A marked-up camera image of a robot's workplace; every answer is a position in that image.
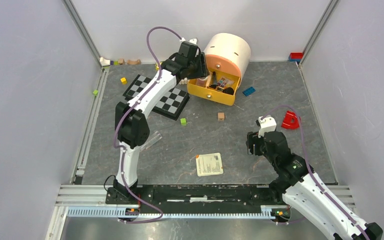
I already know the wooden arch block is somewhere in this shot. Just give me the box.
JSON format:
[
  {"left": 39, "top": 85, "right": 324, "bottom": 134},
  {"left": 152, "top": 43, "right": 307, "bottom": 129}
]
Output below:
[{"left": 126, "top": 59, "right": 142, "bottom": 65}]

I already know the black mascara tube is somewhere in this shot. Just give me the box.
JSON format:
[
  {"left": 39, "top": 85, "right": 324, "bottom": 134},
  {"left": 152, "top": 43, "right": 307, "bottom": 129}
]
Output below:
[{"left": 210, "top": 71, "right": 218, "bottom": 88}]

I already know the pink blush palette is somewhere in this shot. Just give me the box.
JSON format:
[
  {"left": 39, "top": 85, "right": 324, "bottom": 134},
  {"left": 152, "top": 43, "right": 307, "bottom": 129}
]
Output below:
[{"left": 196, "top": 80, "right": 207, "bottom": 87}]

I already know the small round blush pot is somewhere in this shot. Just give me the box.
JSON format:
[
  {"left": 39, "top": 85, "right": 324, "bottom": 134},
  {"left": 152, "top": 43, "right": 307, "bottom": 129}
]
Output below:
[{"left": 196, "top": 76, "right": 208, "bottom": 81}]

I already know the black white checkerboard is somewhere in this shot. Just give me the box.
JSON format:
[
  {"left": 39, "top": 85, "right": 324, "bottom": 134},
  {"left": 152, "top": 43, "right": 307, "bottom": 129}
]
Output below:
[{"left": 122, "top": 74, "right": 190, "bottom": 121}]

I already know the red blue brick stack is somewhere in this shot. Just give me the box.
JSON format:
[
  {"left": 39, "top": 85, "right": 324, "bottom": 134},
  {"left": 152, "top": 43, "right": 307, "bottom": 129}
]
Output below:
[{"left": 288, "top": 52, "right": 304, "bottom": 63}]

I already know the cream round drawer cabinet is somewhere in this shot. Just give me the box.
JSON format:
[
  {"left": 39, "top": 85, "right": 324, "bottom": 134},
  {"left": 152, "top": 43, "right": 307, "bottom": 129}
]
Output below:
[{"left": 203, "top": 33, "right": 251, "bottom": 80}]

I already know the small green cube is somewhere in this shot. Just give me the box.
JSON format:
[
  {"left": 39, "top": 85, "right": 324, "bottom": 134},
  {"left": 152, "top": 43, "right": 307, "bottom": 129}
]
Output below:
[{"left": 180, "top": 118, "right": 187, "bottom": 126}]

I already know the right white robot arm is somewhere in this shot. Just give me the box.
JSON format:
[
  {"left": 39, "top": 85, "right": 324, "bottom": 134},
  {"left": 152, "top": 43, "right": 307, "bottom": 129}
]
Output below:
[{"left": 246, "top": 131, "right": 384, "bottom": 240}]

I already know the white paper sachet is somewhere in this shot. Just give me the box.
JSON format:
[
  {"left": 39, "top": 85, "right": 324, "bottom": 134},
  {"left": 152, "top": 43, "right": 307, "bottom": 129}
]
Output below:
[{"left": 195, "top": 152, "right": 224, "bottom": 177}]

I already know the small wooden cube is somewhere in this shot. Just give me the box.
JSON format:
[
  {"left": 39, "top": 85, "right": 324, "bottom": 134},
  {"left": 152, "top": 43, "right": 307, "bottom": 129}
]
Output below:
[{"left": 217, "top": 112, "right": 226, "bottom": 121}]

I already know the wooden handled makeup tool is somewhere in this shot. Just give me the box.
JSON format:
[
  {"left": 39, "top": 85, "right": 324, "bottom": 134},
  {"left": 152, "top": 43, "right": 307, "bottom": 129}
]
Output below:
[{"left": 205, "top": 74, "right": 213, "bottom": 88}]

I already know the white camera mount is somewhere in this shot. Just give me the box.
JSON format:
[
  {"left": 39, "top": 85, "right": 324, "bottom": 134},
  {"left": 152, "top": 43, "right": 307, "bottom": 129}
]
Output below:
[
  {"left": 256, "top": 115, "right": 277, "bottom": 138},
  {"left": 179, "top": 37, "right": 198, "bottom": 45}
]

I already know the clear plastic bottle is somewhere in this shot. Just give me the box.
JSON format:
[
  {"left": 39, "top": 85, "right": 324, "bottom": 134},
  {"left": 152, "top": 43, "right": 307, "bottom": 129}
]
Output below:
[{"left": 141, "top": 131, "right": 162, "bottom": 151}]

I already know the red plastic toy piece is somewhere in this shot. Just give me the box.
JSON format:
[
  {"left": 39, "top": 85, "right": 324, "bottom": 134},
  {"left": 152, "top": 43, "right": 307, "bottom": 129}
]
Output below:
[{"left": 281, "top": 110, "right": 301, "bottom": 130}]

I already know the colourful eyeshadow palette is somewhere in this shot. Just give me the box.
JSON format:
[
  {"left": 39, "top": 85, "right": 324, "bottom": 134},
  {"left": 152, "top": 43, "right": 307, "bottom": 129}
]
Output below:
[{"left": 217, "top": 76, "right": 235, "bottom": 89}]

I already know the yellow small cube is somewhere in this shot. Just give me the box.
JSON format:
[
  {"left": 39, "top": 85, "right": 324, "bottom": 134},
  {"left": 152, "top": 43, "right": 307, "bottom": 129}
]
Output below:
[{"left": 120, "top": 77, "right": 127, "bottom": 85}]

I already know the white lego brick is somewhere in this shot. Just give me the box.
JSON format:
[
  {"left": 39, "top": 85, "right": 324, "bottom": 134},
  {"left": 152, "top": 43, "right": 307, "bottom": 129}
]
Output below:
[{"left": 179, "top": 78, "right": 189, "bottom": 85}]

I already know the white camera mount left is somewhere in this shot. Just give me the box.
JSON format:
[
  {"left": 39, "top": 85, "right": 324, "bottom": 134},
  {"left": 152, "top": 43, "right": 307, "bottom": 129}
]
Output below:
[{"left": 179, "top": 37, "right": 198, "bottom": 45}]

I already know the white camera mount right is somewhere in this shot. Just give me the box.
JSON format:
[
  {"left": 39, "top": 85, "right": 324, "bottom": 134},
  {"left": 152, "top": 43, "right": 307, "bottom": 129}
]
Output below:
[{"left": 256, "top": 115, "right": 277, "bottom": 138}]

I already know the blue lego brick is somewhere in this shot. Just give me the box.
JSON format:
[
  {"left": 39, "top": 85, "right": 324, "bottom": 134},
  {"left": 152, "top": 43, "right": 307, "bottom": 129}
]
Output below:
[{"left": 242, "top": 86, "right": 256, "bottom": 97}]

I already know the black round cap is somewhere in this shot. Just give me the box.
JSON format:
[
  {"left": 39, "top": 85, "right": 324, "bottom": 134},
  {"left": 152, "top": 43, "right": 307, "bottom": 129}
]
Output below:
[{"left": 222, "top": 87, "right": 235, "bottom": 96}]

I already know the orange top drawer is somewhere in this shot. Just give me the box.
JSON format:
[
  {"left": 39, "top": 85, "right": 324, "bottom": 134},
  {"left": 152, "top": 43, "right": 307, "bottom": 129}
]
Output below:
[{"left": 205, "top": 54, "right": 242, "bottom": 77}]

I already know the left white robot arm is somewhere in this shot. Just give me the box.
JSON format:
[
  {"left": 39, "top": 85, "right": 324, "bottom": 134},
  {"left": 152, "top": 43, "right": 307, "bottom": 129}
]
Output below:
[{"left": 108, "top": 41, "right": 209, "bottom": 204}]

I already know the white corner bracket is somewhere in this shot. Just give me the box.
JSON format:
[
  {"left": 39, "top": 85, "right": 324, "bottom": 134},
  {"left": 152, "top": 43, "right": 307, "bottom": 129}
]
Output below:
[{"left": 99, "top": 57, "right": 112, "bottom": 67}]

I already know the small wooden block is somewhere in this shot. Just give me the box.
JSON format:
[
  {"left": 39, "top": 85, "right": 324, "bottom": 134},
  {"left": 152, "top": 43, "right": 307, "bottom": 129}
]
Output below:
[{"left": 117, "top": 58, "right": 125, "bottom": 65}]

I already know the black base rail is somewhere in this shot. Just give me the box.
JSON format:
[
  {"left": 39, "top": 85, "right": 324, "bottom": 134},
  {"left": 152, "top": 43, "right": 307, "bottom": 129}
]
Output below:
[{"left": 105, "top": 184, "right": 289, "bottom": 217}]

